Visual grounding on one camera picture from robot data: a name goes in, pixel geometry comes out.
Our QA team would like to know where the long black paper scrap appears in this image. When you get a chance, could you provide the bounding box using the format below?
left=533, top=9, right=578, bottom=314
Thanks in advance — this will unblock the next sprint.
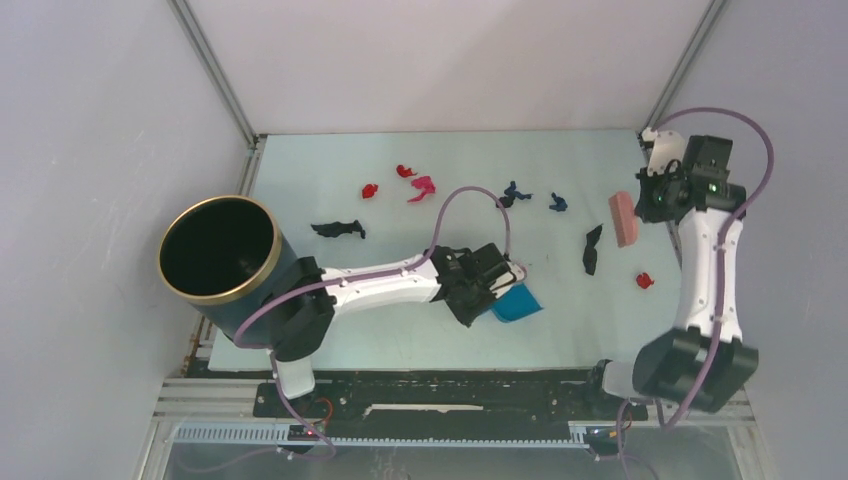
left=582, top=224, right=603, bottom=276

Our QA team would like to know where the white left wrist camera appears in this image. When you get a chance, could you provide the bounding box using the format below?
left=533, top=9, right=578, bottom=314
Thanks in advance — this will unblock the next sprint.
left=490, top=261, right=527, bottom=298

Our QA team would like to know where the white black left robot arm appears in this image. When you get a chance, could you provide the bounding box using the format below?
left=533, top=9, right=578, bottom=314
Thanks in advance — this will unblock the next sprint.
left=265, top=243, right=527, bottom=417

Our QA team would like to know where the small blue paper scrap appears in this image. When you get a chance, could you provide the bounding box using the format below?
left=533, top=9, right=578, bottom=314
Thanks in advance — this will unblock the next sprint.
left=548, top=192, right=569, bottom=212

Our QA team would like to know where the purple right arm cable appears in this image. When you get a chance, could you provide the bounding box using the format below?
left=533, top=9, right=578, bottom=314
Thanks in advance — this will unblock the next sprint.
left=616, top=107, right=776, bottom=480

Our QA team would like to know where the pink hand brush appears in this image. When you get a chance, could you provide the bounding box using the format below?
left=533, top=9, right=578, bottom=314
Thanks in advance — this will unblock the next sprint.
left=608, top=191, right=639, bottom=248

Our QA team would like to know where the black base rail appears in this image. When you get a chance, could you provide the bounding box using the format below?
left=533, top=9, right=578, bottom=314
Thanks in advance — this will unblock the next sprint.
left=291, top=369, right=623, bottom=443

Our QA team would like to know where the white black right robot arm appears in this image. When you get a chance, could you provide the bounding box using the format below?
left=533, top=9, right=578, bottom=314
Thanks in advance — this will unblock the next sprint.
left=581, top=128, right=759, bottom=418

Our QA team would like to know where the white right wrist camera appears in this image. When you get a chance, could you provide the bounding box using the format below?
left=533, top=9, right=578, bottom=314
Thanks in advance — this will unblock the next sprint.
left=640, top=127, right=687, bottom=176

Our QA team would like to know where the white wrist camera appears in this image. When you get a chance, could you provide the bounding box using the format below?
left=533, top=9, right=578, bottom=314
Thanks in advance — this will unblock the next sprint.
left=490, top=261, right=527, bottom=298
left=640, top=127, right=687, bottom=176

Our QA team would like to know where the blue plastic dustpan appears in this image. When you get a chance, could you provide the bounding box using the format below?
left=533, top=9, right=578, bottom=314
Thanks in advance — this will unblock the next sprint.
left=490, top=284, right=543, bottom=323

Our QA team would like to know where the red paper scrap right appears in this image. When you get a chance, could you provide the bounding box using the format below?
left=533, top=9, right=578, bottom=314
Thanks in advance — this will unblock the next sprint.
left=636, top=272, right=655, bottom=289

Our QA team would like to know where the small red paper scrap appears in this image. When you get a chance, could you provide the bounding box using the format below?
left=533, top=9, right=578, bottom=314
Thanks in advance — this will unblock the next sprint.
left=396, top=164, right=418, bottom=178

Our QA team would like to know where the black paper strip left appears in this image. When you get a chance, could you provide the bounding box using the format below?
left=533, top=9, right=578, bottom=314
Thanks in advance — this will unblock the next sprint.
left=310, top=220, right=367, bottom=239

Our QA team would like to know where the black gold-rimmed bin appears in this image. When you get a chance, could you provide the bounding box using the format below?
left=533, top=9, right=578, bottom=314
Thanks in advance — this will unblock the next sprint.
left=157, top=195, right=298, bottom=339

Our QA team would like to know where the aluminium frame rail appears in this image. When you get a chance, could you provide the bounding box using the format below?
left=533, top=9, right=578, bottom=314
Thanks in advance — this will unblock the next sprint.
left=155, top=377, right=757, bottom=458

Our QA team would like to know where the red paper scrap left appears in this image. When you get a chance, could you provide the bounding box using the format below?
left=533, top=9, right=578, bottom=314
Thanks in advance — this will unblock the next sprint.
left=361, top=183, right=379, bottom=199

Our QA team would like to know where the dark navy paper scrap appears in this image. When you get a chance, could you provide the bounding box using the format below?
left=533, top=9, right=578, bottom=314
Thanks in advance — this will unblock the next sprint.
left=497, top=180, right=533, bottom=209

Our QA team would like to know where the magenta paper scrap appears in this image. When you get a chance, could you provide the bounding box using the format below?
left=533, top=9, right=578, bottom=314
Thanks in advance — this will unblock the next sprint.
left=407, top=176, right=436, bottom=203

